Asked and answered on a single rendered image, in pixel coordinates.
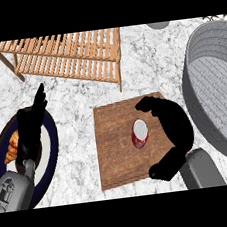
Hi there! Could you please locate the grey round object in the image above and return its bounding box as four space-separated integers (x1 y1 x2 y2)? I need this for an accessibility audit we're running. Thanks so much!
146 21 171 32

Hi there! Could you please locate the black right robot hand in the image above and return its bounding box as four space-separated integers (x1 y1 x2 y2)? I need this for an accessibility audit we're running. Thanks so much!
133 90 201 185

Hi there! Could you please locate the navy rimmed white plate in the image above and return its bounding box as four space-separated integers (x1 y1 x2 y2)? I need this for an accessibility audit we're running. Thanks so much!
0 104 67 214

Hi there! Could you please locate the wooden slatted rack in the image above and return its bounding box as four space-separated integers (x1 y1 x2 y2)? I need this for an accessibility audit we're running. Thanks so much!
0 27 128 108

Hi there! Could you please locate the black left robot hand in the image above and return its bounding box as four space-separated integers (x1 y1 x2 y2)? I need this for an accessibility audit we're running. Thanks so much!
7 82 56 168

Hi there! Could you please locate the brown wooden cutting board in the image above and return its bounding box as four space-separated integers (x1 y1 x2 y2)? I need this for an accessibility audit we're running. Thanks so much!
90 89 182 192

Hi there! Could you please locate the red can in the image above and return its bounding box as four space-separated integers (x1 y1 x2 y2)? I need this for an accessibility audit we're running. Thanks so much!
128 117 152 150

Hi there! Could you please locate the golden croissant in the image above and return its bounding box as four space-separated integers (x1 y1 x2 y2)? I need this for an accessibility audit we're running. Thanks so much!
0 129 23 165

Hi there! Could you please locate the grey round basket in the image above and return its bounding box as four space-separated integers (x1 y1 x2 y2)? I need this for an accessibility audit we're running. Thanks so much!
174 19 227 172

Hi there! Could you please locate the black white patterned tile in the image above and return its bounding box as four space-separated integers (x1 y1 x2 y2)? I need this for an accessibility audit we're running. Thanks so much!
202 14 227 24

